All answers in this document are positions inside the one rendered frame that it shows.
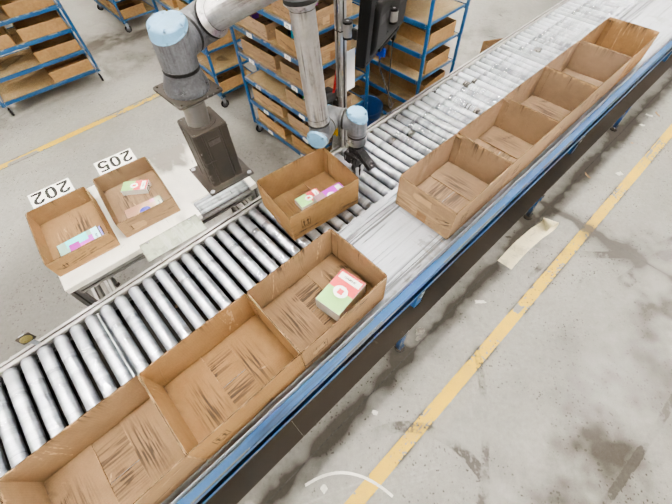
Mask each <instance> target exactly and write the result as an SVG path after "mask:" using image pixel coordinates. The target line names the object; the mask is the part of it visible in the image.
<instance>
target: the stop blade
mask: <svg viewBox="0 0 672 504"><path fill-rule="evenodd" d="M97 316H98V318H99V319H100V321H101V323H102V325H103V326H104V328H105V330H106V331H107V333H108V335H109V336H110V338H111V340H112V342H113V343H114V345H115V347H116V348H117V350H118V352H119V353H120V355H121V357H122V359H123V360H124V362H125V364H126V365H127V367H128V369H129V370H130V372H131V374H132V375H133V377H134V376H136V375H137V374H136V372H135V370H134V369H133V367H132V365H131V364H130V362H129V360H128V358H127V357H126V355H125V353H124V352H123V350H122V348H121V347H120V345H119V343H118V342H117V340H116V338H115V337H114V335H113V333H112V332H111V330H110V328H109V327H108V325H107V323H106V322H105V320H104V318H103V317H102V316H101V315H99V314H98V313H97ZM137 376H138V375H137Z"/></svg>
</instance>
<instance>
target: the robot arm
mask: <svg viewBox="0 0 672 504"><path fill-rule="evenodd" d="M275 1H277V0H194V1H192V2H191V3H190V4H188V5H187V6H185V7H184V8H183V9H181V10H180V11H176V10H168V11H165V10H163V11H159V12H157V13H155V14H153V15H152V16H151V17H149V19H148V20H147V24H146V26H147V30H148V35H149V38H150V40H151V43H152V45H153V48H154V50H155V53H156V56H157V58H158V61H159V64H160V66H161V69H162V72H163V88H164V91H165V93H166V95H167V96H168V97H170V98H172V99H174V100H179V101H188V100H194V99H197V98H200V97H202V96H204V95H205V94H206V93H207V92H208V91H209V89H210V83H209V80H208V78H207V76H206V75H205V73H204V72H203V71H202V69H201V68H200V65H199V61H198V58H197V54H199V53H200V52H201V51H202V50H203V49H205V48H206V47H207V46H208V45H210V44H211V43H213V42H215V41H216V40H218V39H220V38H222V37H224V36H225V35H226V34H227V32H228V27H230V26H232V25H234V24H235V23H237V22H239V21H241V20H243V19H244V18H246V17H248V16H250V15H252V14H253V13H255V12H257V11H259V10H261V9H263V8H264V7H266V6H268V5H270V4H272V3H273V2H275ZM282 1H283V5H284V6H285V7H286V8H287V9H289V13H290V19H291V25H292V30H293V36H294V42H295V48H296V53H297V59H298V65H299V71H300V76H301V82H302V88H303V94H304V99H305V105H306V111H307V117H308V126H309V132H308V133H307V141H308V142H309V144H310V145H311V146H313V147H315V148H324V147H325V146H326V145H327V144H328V141H329V140H330V138H331V137H332V135H333V133H334V132H335V130H336V129H337V128H338V129H342V130H346V131H347V140H346V142H347V143H348V145H349V148H348V149H347V150H346V151H344V160H345V161H346V162H348V163H349V164H350V163H351V164H352V166H351V167H350V166H349V169H350V170H351V171H352V172H353V173H354V174H355V175H356V176H357V177H359V176H360V175H361V173H362V171H363V169H364V167H365V168H366V169H367V170H368V171H370V170H372V169H373V168H374V167H375V166H376V164H375V162H374V161H373V160H372V158H371V157H370V155H369V154H368V153H367V151H366V150H365V149H364V145H365V144H366V140H367V122H368V117H367V111H366V109H364V108H363V107H361V106H355V105H354V106H351V107H349V108H348V109H346V108H342V107H337V106H332V105H330V104H328V105H327V100H326V92H325V84H324V76H323V67H322V59H321V51H320V43H319V34H318V26H317V18H316V9H315V5H316V4H317V2H318V1H319V0H282ZM345 155H346V159H345Z"/></svg>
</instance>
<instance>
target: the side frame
mask: <svg viewBox="0 0 672 504"><path fill-rule="evenodd" d="M671 51H672V39H671V40H670V41H669V42H668V43H667V44H666V45H665V46H664V47H663V48H661V49H660V50H659V51H658V52H657V53H656V54H655V55H654V56H653V57H652V58H651V59H650V60H649V61H648V62H647V63H645V64H644V65H643V66H642V67H641V68H640V69H639V70H638V71H637V72H636V73H635V74H634V75H633V76H632V77H631V78H629V79H628V80H627V81H626V82H625V83H624V84H623V85H622V86H621V87H620V88H619V89H618V90H617V91H616V92H615V93H613V94H612V95H611V96H610V97H609V98H608V99H607V100H606V101H605V102H604V103H603V104H602V105H601V106H600V107H599V108H597V109H596V110H595V111H594V112H593V113H592V114H591V115H590V116H589V117H588V118H587V119H586V120H585V121H584V122H583V123H581V124H580V125H579V126H578V127H577V128H576V129H575V130H574V131H573V132H572V133H571V134H570V135H569V136H568V137H567V138H565V139H564V140H563V141H562V142H561V143H560V144H559V145H558V146H557V147H556V148H555V149H554V150H553V151H552V152H551V153H549V154H548V155H547V156H546V157H545V158H544V159H543V160H542V161H541V162H540V163H539V164H538V165H537V166H536V167H534V168H533V169H532V170H531V171H530V172H529V173H528V174H527V175H526V176H525V177H524V178H523V179H522V180H521V181H520V182H518V183H517V184H516V185H515V186H514V187H513V188H512V189H511V190H510V191H509V192H508V193H507V194H506V195H505V196H504V197H502V198H501V199H500V200H499V201H498V202H497V203H496V204H495V205H494V206H493V207H492V208H491V209H490V210H489V211H488V212H486V213H485V214H484V215H483V216H482V217H481V218H480V219H479V220H478V221H477V222H476V223H475V224H474V225H473V226H472V227H470V228H469V229H468V230H467V231H466V232H465V233H464V234H463V235H462V236H461V237H460V238H459V239H458V240H457V241H456V242H454V243H453V244H452V245H451V246H450V247H449V248H448V249H447V250H446V251H445V252H444V253H443V254H442V255H441V256H440V257H438V258H437V259H436V260H435V261H434V262H433V263H432V264H431V265H430V266H429V267H428V268H427V269H426V270H425V271H424V272H422V273H421V274H420V275H419V276H418V277H417V278H416V279H415V280H414V281H413V282H412V283H411V284H410V285H409V286H408V287H406V288H405V289H404V290H403V291H402V292H401V293H400V294H399V295H398V296H397V297H396V298H395V299H394V300H393V301H392V302H390V303H389V304H388V305H387V306H386V307H385V308H384V309H383V310H382V311H381V312H380V313H379V314H378V315H377V316H376V317H374V318H373V319H372V320H371V321H370V322H369V323H368V324H367V325H366V326H365V327H364V328H363V329H362V330H361V331H360V332H358V333H357V334H356V335H355V336H354V337H353V338H352V339H351V340H350V341H349V342H348V343H347V344H346V345H345V346H344V347H342V348H341V349H340V350H339V351H338V352H337V353H336V354H335V355H334V356H333V357H332V358H331V359H330V360H329V361H328V362H326V363H325V364H324V365H323V366H322V367H321V368H320V369H319V370H318V371H317V372H316V373H315V374H314V375H313V376H312V377H310V378H309V379H308V380H307V381H306V382H305V383H304V384H303V385H302V386H301V387H300V388H299V389H298V390H297V391H296V392H294V393H293V394H292V395H291V396H290V397H289V398H288V399H287V400H286V401H285V402H284V403H283V404H282V405H281V406H280V407H278V408H277V409H276V410H275V411H274V412H273V413H272V414H271V415H270V416H269V417H268V418H267V419H266V420H265V421H264V422H262V423H261V424H260V425H259V426H258V427H257V428H256V429H255V430H254V431H253V432H252V433H251V434H250V435H249V436H248V437H246V438H245V439H244V440H243V441H242V442H241V443H240V444H239V445H238V446H237V447H236V448H235V449H234V450H233V451H232V452H230V453H229V454H228V455H227V456H226V457H225V458H224V459H223V460H222V461H221V462H220V463H219V464H218V465H217V466H216V467H214V468H213V469H212V470H211V471H210V472H209V473H208V474H207V475H206V476H205V477H204V478H203V479H202V480H201V481H200V482H198V483H197V484H196V485H195V486H194V487H193V488H192V489H191V490H190V491H189V492H188V493H187V494H186V495H185V496H184V497H182V498H181V499H180V500H179V501H178V502H177V503H176V504H206V503H207V502H208V501H209V500H210V499H211V498H212V497H213V496H214V495H215V494H216V493H217V492H218V491H219V490H220V489H221V488H222V487H223V486H224V485H225V484H226V483H227V482H228V481H229V480H230V479H231V478H232V477H233V476H234V475H235V474H236V473H237V472H239V471H240V470H241V469H242V468H243V467H244V466H245V465H246V464H247V463H248V462H249V461H250V460H251V459H252V458H253V457H254V456H255V455H256V454H257V453H258V452H259V451H260V450H261V449H262V448H263V447H264V446H265V445H266V444H267V443H268V442H269V441H270V440H271V439H273V438H274V437H275V436H276V435H277V434H278V433H279V432H280V431H281V430H282V429H283V428H284V427H285V426H286V425H287V424H288V423H289V422H290V421H291V420H292V419H293V418H294V417H295V416H296V415H297V414H298V413H299V412H300V411H301V410H302V409H303V408H304V407H306V406H307V405H308V404H309V403H310V402H311V401H312V400H313V399H314V398H315V397H316V396H317V395H318V394H319V393H320V392H321V391H322V390H323V389H324V388H325V387H326V386H327V385H328V384H329V383H330V382H331V381H332V380H333V379H334V378H335V377H336V376H337V375H338V374H340V373H341V372H342V371H343V370H344V369H345V368H346V367H347V366H348V365H349V364H350V363H351V362H352V361H353V360H354V359H355V358H356V357H357V356H358V355H359V354H360V353H361V352H362V351H363V350H364V349H365V348H366V347H367V346H368V345H369V344H370V343H371V342H373V341H374V340H375V339H376V338H377V337H378V336H379V335H380V334H381V333H382V332H383V331H384V330H385V329H386V328H387V327H388V326H389V325H390V324H391V323H392V322H393V321H394V320H395V319H396V318H397V317H398V316H399V315H400V314H401V313H402V312H403V311H404V310H405V309H407V308H408V307H409V306H410V305H411V304H412V303H413V302H414V301H415V300H416V299H417V298H418V297H419V296H420V295H421V294H422V293H423V292H424V291H425V290H426V289H427V288H428V287H429V286H430V285H431V284H432V283H433V282H434V281H435V280H436V279H437V278H438V277H440V276H441V275H442V274H443V273H444V272H445V271H446V270H447V269H448V268H449V267H450V266H451V265H452V264H453V263H454V262H455V261H456V260H457V259H458V258H459V257H460V256H461V255H462V254H463V253H464V252H465V251H466V250H467V249H468V248H469V247H470V246H471V245H472V244H474V243H475V242H476V241H477V240H478V239H479V238H480V237H481V236H482V235H483V234H484V233H485V232H486V231H487V230H488V229H489V228H490V227H491V226H492V225H493V224H494V223H495V222H496V221H497V220H498V219H499V218H500V217H501V216H502V215H503V214H504V213H505V212H507V211H508V210H509V209H510V208H511V207H512V206H513V205H514V204H515V203H516V202H517V201H518V200H519V199H520V198H521V197H522V196H523V195H524V194H525V193H526V192H527V191H528V190H529V189H530V188H531V187H532V186H533V185H534V184H535V183H536V182H537V181H538V180H539V179H541V178H542V177H543V176H544V175H545V174H546V173H547V172H548V171H549V170H550V169H551V168H552V167H553V166H554V165H555V164H556V163H557V162H558V161H559V160H560V159H561V158H562V157H563V156H564V155H565V154H566V153H567V152H568V151H569V150H570V149H571V148H572V147H574V146H575V145H576V144H577V143H578V142H579V141H580V140H581V139H582V138H583V137H584V136H585V135H586V134H587V133H588V132H589V131H590V130H591V129H592V128H593V127H594V126H595V125H596V124H597V123H598V122H599V121H600V120H601V119H602V118H603V117H604V116H605V115H606V114H608V113H609V112H610V111H611V110H612V109H613V108H614V107H615V106H616V105H617V104H618V103H619V102H620V101H621V100H622V99H623V98H624V97H625V96H626V95H627V94H628V93H629V92H630V91H631V90H632V89H633V88H634V87H635V86H636V85H637V84H638V83H639V82H641V81H642V80H643V79H644V78H645V77H646V76H647V75H648V74H649V73H650V72H651V71H652V70H653V69H654V68H655V67H656V66H657V65H658V64H659V63H660V62H661V61H662V60H663V59H664V58H665V57H666V56H667V55H668V54H669V53H670V52H671Z"/></svg>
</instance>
